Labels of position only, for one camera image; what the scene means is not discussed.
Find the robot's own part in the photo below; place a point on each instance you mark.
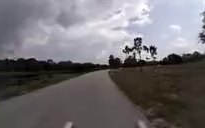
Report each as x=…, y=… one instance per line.
x=142, y=124
x=68, y=125

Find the low dark tree line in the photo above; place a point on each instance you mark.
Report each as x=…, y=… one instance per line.
x=175, y=59
x=40, y=65

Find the pale grey paved path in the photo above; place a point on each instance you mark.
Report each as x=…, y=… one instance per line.
x=83, y=100

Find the clump of thin trees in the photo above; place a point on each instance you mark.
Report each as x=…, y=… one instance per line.
x=137, y=43

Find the dry grass verge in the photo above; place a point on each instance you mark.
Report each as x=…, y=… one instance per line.
x=23, y=83
x=170, y=90

